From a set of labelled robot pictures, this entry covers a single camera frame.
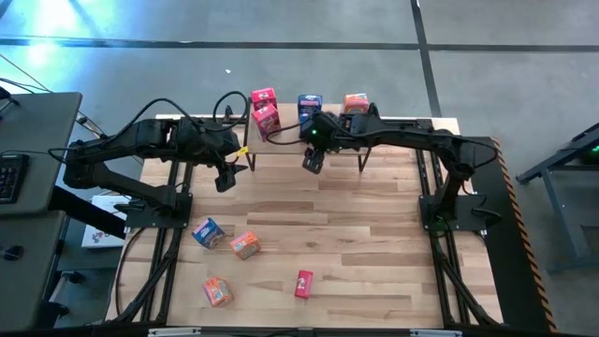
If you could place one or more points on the black hazard-striped floor mat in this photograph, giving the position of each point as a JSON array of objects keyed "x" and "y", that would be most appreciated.
[{"x": 510, "y": 281}]

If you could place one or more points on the red Froot Loops cereal box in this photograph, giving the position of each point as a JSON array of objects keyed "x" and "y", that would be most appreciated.
[
  {"x": 267, "y": 121},
  {"x": 303, "y": 283},
  {"x": 263, "y": 97}
]

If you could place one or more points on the black floor beam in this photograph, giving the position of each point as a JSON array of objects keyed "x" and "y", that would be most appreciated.
[{"x": 93, "y": 217}]

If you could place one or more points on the silver metal bracket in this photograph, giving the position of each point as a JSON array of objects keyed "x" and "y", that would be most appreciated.
[
  {"x": 174, "y": 332},
  {"x": 435, "y": 332}
]

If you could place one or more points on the yellow tag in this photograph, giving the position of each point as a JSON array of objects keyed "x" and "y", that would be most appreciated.
[{"x": 242, "y": 151}]

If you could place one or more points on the dark metal stand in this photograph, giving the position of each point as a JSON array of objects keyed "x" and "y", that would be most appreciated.
[{"x": 566, "y": 210}]

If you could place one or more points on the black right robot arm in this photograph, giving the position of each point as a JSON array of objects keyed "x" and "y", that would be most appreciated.
[{"x": 398, "y": 133}]

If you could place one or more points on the orange Mini Wheats cereal box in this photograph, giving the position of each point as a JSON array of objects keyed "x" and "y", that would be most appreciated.
[
  {"x": 355, "y": 103},
  {"x": 217, "y": 291},
  {"x": 244, "y": 244}
]

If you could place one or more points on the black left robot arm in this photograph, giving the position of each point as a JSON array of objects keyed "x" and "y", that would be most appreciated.
[{"x": 140, "y": 136}]

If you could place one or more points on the black keyboard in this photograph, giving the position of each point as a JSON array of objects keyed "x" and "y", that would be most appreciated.
[{"x": 11, "y": 180}]

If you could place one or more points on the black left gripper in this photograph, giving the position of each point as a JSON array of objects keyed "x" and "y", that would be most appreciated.
[{"x": 225, "y": 178}]

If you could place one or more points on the black desk foot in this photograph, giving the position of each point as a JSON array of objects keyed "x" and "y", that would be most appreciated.
[
  {"x": 56, "y": 309},
  {"x": 72, "y": 277}
]

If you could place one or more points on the wooden shelf black metal frame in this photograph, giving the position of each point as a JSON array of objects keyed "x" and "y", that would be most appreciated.
[{"x": 289, "y": 112}]

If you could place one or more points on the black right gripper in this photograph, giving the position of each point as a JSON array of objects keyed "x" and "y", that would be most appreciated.
[{"x": 313, "y": 161}]

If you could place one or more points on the black aluminium table frame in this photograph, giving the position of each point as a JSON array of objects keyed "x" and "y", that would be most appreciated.
[{"x": 442, "y": 281}]

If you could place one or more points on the white printed paper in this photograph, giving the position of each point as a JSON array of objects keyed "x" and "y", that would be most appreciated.
[{"x": 98, "y": 238}]

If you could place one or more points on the black table clamp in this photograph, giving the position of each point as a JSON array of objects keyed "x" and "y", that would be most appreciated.
[
  {"x": 228, "y": 113},
  {"x": 373, "y": 108}
]

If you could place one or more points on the black computer mouse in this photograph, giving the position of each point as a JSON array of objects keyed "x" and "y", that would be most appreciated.
[{"x": 14, "y": 253}]

